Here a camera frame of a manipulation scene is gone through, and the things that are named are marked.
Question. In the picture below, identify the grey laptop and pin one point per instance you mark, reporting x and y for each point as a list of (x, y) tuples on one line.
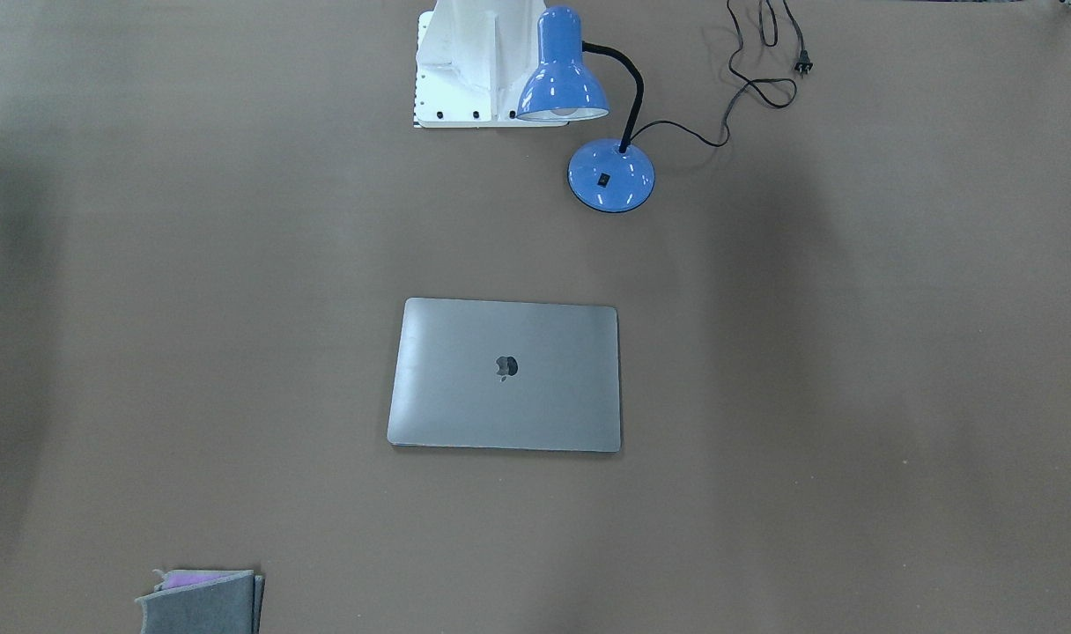
[(507, 375)]

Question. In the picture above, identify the blue desk lamp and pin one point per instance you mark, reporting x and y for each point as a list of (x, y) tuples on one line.
[(608, 175)]

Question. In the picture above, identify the grey folded cloth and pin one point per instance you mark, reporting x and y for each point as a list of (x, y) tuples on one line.
[(203, 601)]

